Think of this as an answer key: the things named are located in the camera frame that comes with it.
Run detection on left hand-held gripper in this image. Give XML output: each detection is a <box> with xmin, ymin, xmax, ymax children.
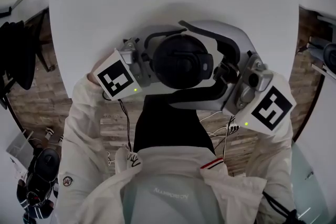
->
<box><xmin>93</xmin><ymin>25</ymin><xmax>188</xmax><ymax>101</ymax></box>

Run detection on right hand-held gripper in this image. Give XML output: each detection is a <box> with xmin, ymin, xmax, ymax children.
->
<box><xmin>169</xmin><ymin>19</ymin><xmax>297</xmax><ymax>136</ymax></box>

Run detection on black cup lid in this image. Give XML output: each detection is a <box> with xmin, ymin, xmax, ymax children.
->
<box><xmin>152</xmin><ymin>34</ymin><xmax>213</xmax><ymax>90</ymax></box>

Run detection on person's left forearm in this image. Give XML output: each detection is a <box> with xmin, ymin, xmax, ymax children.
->
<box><xmin>61</xmin><ymin>72</ymin><xmax>124</xmax><ymax>174</ymax></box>

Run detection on person's right forearm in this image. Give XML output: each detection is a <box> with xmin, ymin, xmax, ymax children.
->
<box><xmin>246</xmin><ymin>123</ymin><xmax>295</xmax><ymax>192</ymax></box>

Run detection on person's black trouser legs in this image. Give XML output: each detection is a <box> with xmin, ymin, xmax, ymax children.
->
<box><xmin>133</xmin><ymin>94</ymin><xmax>216</xmax><ymax>155</ymax></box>

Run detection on person's torso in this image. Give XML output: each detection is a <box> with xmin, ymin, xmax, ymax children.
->
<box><xmin>55</xmin><ymin>146</ymin><xmax>297</xmax><ymax>224</ymax></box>

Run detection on frosted glass panel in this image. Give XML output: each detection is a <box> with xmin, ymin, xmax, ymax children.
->
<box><xmin>290</xmin><ymin>140</ymin><xmax>330</xmax><ymax>224</ymax></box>

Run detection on black office chair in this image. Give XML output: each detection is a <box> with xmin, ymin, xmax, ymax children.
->
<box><xmin>0</xmin><ymin>19</ymin><xmax>57</xmax><ymax>111</ymax></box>

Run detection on black white sneakers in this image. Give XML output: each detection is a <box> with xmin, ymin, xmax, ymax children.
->
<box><xmin>44</xmin><ymin>127</ymin><xmax>65</xmax><ymax>145</ymax></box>

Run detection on black backpack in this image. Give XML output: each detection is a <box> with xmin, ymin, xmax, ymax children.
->
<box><xmin>15</xmin><ymin>148</ymin><xmax>62</xmax><ymax>224</ymax></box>

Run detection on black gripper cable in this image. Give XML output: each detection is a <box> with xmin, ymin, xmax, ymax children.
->
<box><xmin>117</xmin><ymin>98</ymin><xmax>132</xmax><ymax>152</ymax></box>
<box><xmin>222</xmin><ymin>115</ymin><xmax>237</xmax><ymax>164</ymax></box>

